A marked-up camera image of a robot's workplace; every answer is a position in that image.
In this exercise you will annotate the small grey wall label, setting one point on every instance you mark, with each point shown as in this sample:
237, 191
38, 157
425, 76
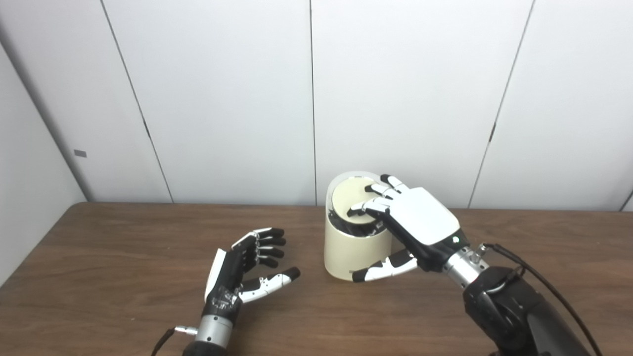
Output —
80, 153

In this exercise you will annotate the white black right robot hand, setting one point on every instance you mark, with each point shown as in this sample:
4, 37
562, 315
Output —
423, 217

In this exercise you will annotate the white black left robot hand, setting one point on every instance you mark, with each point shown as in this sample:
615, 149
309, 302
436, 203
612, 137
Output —
227, 277

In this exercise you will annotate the cream-colored round bin lid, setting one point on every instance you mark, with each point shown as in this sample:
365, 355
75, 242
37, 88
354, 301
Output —
348, 195

